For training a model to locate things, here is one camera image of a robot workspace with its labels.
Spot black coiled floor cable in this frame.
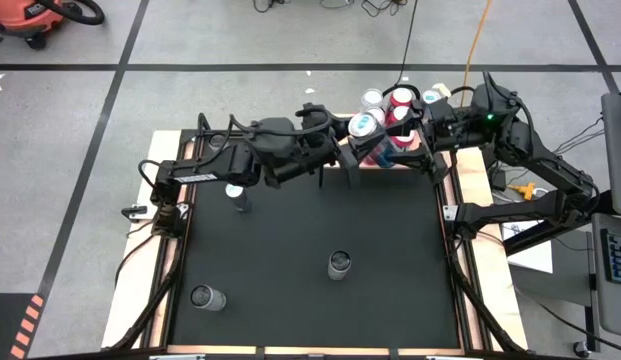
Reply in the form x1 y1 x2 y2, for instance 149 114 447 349
381 0 422 101

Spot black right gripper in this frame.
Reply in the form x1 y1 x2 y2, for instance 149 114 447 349
387 97 474 186

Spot black cart crossbar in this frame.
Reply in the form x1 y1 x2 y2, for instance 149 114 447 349
503 189 616 257

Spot black computer keyboard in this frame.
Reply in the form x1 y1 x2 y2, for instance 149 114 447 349
603 228 621 287

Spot grey keyboard tray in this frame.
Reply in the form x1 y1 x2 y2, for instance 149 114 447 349
587 212 621 341

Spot black vacuum hose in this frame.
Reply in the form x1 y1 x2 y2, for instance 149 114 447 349
39 0 107 26

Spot white paper sheet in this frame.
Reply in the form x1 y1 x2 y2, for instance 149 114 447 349
502 219 555 275

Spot yellow extension cord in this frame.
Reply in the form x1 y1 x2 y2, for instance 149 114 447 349
459 0 493 96

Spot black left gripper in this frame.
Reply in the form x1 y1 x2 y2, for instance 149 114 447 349
289 127 391 190

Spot grey clamp bracket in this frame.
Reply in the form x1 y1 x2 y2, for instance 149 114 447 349
120 203 149 224

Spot orange shop vacuum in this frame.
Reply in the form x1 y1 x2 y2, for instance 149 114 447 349
0 0 66 50

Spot black orange striped floor mat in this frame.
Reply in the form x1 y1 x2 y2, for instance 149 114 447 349
0 292 46 360

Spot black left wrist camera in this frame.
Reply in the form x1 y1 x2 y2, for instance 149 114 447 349
295 102 337 139

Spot yellow power plug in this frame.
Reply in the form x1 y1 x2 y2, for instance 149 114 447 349
508 182 537 201

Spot red Fanta strawberry can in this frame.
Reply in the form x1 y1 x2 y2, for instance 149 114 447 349
392 130 417 150
387 104 411 126
388 86 415 109

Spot light wooden shelf board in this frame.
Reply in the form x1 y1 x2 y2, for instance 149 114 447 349
322 113 454 171

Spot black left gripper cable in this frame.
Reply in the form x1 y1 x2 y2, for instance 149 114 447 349
228 107 337 140

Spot tangled black floor cable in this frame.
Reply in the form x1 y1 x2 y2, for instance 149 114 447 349
362 0 409 16
253 0 291 14

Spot grey computer cart panel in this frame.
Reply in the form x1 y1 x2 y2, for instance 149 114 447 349
600 91 621 219

